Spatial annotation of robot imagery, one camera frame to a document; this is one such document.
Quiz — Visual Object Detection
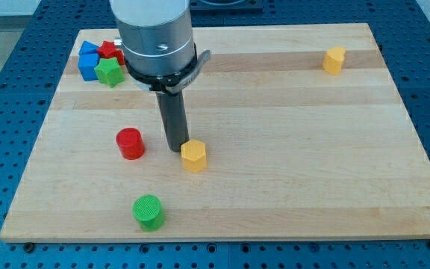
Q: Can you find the blue cube block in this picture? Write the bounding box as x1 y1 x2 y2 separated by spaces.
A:
78 53 99 81

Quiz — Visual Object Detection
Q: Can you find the green star block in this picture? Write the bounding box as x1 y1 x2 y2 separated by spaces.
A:
94 58 125 87

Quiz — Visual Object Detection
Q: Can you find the wooden board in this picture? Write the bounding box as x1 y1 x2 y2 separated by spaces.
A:
0 23 430 243

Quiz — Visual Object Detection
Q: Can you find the red star block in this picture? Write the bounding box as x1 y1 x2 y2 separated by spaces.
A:
96 41 125 66

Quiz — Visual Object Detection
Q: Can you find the yellow heart block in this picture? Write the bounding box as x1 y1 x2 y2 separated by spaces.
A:
322 46 346 75

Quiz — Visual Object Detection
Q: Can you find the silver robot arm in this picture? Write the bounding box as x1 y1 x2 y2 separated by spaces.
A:
110 0 211 94

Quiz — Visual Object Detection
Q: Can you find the green cylinder block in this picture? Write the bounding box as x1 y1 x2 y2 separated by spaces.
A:
132 194 165 232

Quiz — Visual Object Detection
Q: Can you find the blue pentagon block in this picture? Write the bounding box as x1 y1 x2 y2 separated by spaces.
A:
78 40 99 55

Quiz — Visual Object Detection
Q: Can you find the yellow hexagon block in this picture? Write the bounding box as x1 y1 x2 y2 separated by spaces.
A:
181 140 208 173

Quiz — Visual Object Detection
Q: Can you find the red cylinder block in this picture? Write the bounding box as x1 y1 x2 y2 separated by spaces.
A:
116 127 146 160

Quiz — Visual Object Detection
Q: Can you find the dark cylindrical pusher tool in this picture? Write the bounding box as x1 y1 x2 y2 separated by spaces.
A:
157 92 190 152

